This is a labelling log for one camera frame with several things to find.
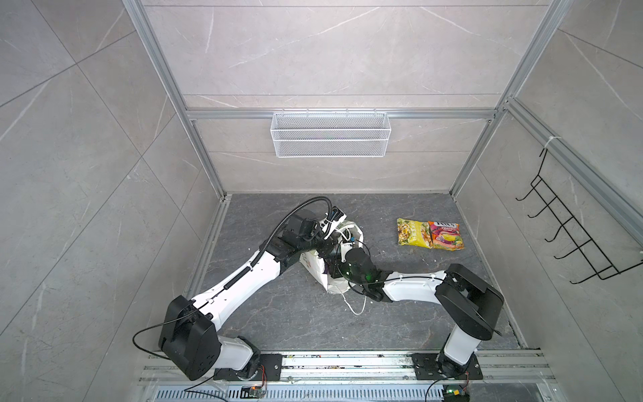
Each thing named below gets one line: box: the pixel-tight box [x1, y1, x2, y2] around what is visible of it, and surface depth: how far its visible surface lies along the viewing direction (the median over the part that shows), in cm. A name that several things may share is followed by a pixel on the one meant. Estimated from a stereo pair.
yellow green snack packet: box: [396, 217, 434, 249], surface depth 103 cm
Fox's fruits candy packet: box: [427, 221, 465, 252], surface depth 103 cm
